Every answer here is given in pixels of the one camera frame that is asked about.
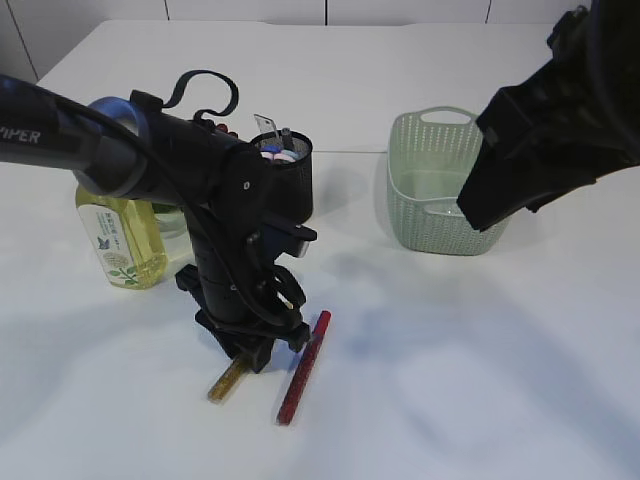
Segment black mesh pen holder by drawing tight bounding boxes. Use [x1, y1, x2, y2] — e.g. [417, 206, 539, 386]
[266, 131, 313, 224]

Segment clear plastic sheet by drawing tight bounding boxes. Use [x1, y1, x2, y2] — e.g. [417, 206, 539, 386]
[424, 197, 464, 217]

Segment gold glitter pen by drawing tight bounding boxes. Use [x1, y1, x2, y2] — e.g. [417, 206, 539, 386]
[207, 355, 250, 403]

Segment purple artificial grape bunch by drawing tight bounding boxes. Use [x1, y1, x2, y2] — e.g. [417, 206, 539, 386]
[192, 118, 239, 139]

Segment silver glitter pen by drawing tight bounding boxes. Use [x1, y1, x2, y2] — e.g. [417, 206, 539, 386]
[281, 127, 296, 152]

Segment clear plastic ruler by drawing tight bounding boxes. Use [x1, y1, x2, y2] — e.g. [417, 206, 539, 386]
[254, 114, 280, 140]

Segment blue scissors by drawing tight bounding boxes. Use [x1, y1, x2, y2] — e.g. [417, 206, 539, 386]
[261, 145, 296, 156]

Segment yellow tea bottle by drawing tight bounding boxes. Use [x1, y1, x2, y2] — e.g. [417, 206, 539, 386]
[75, 186, 168, 290]

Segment red glitter pen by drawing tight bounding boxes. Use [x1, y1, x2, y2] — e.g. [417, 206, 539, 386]
[276, 310, 332, 426]

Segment green woven plastic basket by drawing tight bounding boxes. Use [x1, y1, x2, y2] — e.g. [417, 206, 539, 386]
[386, 106, 510, 256]

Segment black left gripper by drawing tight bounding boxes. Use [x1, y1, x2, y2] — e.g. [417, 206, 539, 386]
[175, 239, 310, 373]

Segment pink scissors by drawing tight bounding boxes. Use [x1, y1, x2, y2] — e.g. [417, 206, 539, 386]
[261, 152, 296, 165]

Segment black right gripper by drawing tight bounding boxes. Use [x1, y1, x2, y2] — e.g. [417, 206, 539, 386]
[457, 1, 639, 231]

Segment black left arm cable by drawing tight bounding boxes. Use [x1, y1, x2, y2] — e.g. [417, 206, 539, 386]
[0, 74, 306, 329]

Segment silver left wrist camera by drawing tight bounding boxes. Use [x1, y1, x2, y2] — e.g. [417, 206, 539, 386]
[261, 212, 318, 260]

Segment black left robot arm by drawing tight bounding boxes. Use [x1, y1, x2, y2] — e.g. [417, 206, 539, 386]
[1, 75, 317, 371]

